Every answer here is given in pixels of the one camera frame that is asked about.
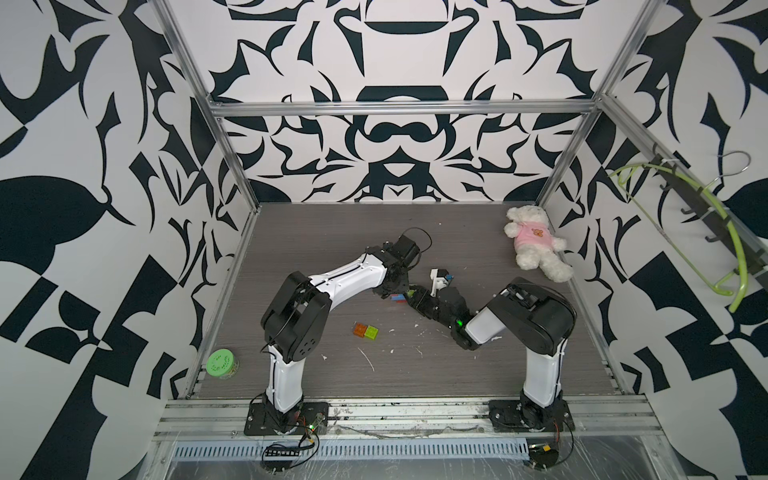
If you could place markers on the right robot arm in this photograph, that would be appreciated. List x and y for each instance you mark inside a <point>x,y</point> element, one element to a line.
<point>539,317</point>

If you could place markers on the orange lego brick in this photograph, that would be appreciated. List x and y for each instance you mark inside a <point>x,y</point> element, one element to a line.
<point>360,329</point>

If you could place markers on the white vent grille strip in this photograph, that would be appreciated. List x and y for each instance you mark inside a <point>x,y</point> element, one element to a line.
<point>364,449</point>

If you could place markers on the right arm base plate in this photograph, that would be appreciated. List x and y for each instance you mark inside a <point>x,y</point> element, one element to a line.
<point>526,416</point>

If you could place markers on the black connector box right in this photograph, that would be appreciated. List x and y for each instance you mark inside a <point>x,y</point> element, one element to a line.
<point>542,457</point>

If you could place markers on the white teddy bear pink shirt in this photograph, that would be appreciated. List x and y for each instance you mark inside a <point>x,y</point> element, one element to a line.
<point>534,244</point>

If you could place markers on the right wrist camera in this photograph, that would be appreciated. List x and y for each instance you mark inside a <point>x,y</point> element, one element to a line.
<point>440,278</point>

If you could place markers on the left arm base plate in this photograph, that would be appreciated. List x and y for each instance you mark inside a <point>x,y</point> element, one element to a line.
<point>264,419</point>

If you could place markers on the black connector box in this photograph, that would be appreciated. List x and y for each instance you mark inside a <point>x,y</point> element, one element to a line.
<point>542,457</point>
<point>278,458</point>

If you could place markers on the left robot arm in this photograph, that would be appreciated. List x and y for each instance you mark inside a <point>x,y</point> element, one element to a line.
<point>295,319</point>

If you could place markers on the black connector box left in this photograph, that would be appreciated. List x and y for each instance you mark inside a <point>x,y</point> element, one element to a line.
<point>278,458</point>

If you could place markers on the black wall hook rack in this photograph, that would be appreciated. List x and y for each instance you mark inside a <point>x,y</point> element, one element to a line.
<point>697,205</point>

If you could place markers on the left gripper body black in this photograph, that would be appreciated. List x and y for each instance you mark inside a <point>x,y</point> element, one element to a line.
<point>401,286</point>

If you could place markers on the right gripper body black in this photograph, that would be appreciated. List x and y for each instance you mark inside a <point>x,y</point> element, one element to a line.
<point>430,308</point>

